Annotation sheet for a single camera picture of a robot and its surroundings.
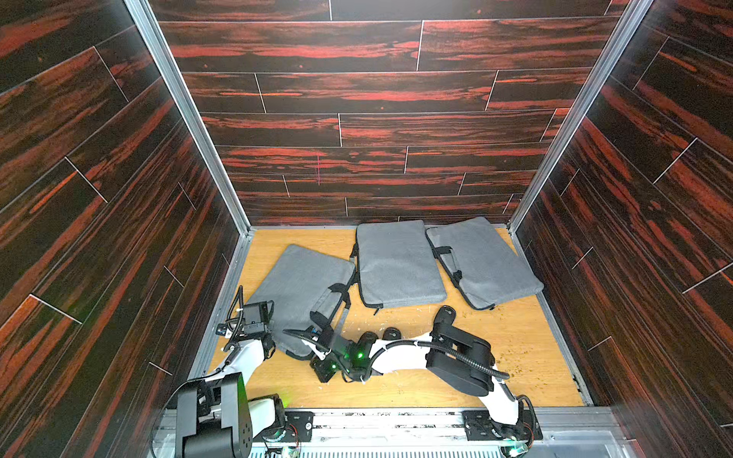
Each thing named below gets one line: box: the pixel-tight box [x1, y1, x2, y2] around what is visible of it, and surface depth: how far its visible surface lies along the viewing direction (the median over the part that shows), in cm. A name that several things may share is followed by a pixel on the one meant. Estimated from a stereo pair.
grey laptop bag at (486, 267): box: [425, 216, 545, 311], surface depth 107 cm
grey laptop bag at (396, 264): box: [351, 219, 448, 315], surface depth 105 cm
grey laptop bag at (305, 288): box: [249, 244, 357, 360], surface depth 98 cm
